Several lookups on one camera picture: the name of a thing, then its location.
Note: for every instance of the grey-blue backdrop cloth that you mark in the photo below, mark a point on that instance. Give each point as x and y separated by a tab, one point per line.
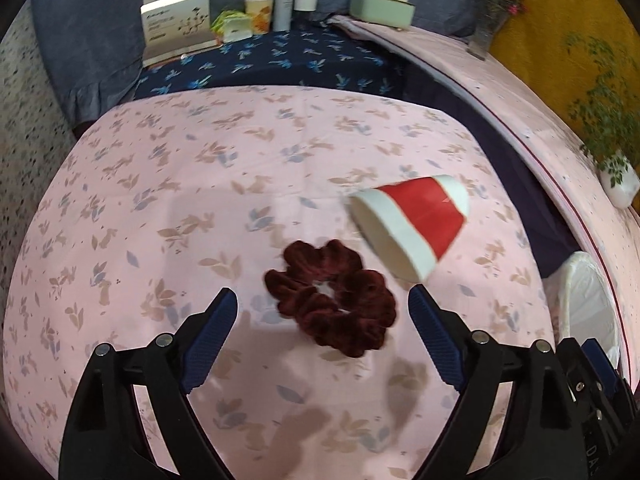
90	35

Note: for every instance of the yellow-green snack packet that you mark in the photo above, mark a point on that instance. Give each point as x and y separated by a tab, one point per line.
232	27

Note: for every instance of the white plant pot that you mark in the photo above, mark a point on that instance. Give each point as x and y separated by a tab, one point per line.
625	185

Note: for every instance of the maroon velvet scrunchie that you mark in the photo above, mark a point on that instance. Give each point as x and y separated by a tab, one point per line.
350	330

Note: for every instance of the green leafy plant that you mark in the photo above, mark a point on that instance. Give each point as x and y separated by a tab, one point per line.
610	110

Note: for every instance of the dark blue floral cloth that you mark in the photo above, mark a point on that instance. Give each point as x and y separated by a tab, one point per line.
300	65

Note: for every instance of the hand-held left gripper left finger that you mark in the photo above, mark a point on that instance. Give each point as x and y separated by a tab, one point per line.
210	340

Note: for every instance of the pale pink cloth red stripe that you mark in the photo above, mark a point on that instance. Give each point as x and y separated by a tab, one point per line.
525	100

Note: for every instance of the tall white bottle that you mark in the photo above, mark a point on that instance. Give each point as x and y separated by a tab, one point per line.
284	5

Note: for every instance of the mint green tissue box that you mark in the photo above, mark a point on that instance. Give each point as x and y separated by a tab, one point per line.
382	10

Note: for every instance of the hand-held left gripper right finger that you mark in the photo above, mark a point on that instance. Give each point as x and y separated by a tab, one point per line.
435	335

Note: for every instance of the white lined trash bin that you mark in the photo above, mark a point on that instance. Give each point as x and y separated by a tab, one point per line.
585	300

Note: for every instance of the open white cardboard box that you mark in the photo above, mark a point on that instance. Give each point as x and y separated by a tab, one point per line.
175	25

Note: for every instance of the yellow backdrop cloth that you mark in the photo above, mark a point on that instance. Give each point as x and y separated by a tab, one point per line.
555	0

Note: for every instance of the orange printed tin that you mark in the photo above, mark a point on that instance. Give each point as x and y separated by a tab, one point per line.
260	15

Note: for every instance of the dark purple cloth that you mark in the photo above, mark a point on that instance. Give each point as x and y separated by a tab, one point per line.
510	180

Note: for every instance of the red and white paper cup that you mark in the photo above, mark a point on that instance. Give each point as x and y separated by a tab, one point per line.
425	215

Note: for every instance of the glass vase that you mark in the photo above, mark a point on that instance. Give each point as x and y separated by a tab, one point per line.
486	37

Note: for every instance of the pink floral tablecloth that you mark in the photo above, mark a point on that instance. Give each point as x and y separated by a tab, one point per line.
150	210

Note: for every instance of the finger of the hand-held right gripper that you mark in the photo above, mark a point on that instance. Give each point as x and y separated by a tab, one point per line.
595	425
602	360

